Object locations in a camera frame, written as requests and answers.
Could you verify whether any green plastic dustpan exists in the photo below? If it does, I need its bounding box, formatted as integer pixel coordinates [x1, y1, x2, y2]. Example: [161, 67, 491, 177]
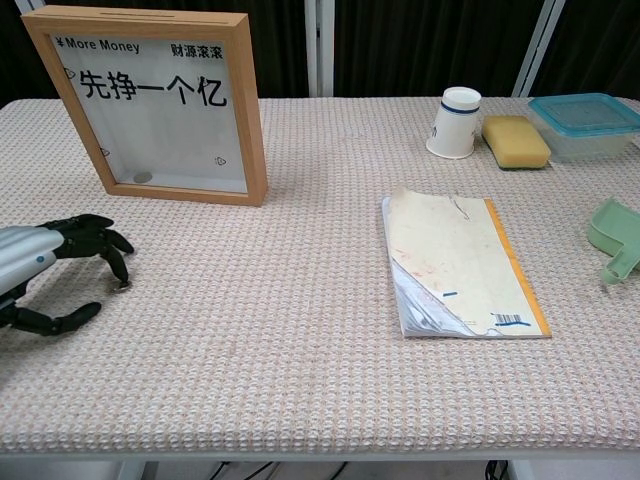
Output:
[585, 197, 640, 295]

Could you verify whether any black cable bundle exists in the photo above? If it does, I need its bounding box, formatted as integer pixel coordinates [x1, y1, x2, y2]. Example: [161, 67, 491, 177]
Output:
[207, 460, 351, 480]

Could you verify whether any thin black floor cable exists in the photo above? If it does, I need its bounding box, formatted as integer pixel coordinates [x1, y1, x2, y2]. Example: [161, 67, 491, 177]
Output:
[480, 459, 511, 480]

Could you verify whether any beige woven tablecloth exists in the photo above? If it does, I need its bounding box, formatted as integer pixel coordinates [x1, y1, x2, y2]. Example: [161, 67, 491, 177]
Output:
[0, 95, 640, 456]

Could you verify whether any yellow sponge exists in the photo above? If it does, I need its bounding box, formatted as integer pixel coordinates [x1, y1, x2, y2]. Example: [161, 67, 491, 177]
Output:
[481, 115, 552, 171]

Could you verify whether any white paper cup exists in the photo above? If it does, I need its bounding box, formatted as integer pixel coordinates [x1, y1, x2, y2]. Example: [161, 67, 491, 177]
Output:
[425, 86, 483, 160]

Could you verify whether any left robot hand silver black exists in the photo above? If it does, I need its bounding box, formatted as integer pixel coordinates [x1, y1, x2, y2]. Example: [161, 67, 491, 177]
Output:
[0, 213, 136, 337]

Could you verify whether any worn book yellow spine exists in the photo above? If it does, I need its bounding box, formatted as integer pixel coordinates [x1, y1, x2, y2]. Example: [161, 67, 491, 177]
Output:
[381, 188, 553, 340]

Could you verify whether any wooden coin box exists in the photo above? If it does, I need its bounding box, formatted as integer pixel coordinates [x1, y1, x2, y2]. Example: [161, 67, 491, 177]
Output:
[20, 4, 267, 209]

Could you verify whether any aluminium frame post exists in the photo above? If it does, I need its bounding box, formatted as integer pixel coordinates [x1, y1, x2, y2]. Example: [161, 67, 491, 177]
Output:
[512, 0, 571, 99]
[304, 0, 335, 99]

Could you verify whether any blue lidded plastic container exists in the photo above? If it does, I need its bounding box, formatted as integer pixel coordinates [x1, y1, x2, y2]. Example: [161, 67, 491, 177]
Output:
[527, 92, 640, 164]

